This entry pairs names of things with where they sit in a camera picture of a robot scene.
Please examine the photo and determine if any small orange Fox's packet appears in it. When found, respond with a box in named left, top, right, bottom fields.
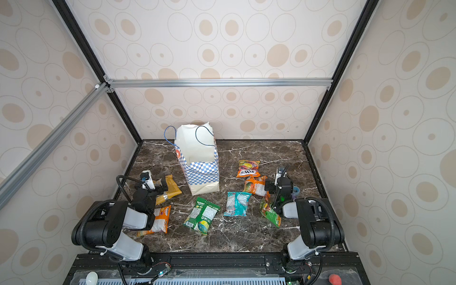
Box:
left=137, top=205, right=172, bottom=237

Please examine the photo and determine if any red emergency button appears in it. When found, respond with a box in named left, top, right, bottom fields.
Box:
left=328, top=274, right=342, bottom=285

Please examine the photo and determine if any Fox's fruit candy packet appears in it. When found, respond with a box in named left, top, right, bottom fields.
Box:
left=236, top=160, right=261, bottom=178

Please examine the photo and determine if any black right corner post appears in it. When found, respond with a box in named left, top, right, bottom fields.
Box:
left=303, top=0, right=380, bottom=146

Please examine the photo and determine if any small green snack packet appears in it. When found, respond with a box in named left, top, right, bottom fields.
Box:
left=260, top=197, right=281, bottom=228

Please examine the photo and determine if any blue checkered paper bag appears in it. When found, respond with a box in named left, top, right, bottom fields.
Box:
left=164, top=122, right=220, bottom=196

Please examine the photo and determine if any teal mint candy packet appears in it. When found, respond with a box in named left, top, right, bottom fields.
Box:
left=223, top=192, right=251, bottom=217

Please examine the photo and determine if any left aluminium frame bar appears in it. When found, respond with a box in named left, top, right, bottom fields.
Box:
left=1, top=83, right=108, bottom=208

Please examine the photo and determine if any orange candy packet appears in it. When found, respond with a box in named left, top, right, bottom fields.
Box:
left=243, top=176, right=267, bottom=197

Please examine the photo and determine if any black left corner post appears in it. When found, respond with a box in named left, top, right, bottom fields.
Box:
left=52, top=0, right=143, bottom=144

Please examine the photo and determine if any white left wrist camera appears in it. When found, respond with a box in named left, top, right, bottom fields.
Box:
left=140, top=170, right=155, bottom=191

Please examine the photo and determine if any yellow snack packet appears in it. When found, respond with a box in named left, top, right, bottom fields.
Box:
left=156, top=175, right=182, bottom=205

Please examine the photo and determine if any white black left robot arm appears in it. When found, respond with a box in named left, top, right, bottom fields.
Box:
left=71, top=175, right=168, bottom=267

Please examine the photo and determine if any black corner post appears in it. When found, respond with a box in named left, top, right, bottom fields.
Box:
left=52, top=0, right=143, bottom=144
left=303, top=0, right=380, bottom=146

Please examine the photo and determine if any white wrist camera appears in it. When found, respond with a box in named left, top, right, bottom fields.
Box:
left=140, top=170, right=155, bottom=191
left=274, top=167, right=286, bottom=186

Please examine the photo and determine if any horizontal aluminium frame bar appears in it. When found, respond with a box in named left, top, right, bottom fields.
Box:
left=108, top=78, right=333, bottom=88

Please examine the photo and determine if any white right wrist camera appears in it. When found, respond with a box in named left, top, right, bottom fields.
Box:
left=274, top=167, right=286, bottom=186

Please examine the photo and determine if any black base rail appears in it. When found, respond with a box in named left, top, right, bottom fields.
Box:
left=64, top=252, right=369, bottom=285

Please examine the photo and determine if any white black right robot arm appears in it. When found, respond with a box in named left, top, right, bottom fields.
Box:
left=262, top=177, right=345, bottom=262

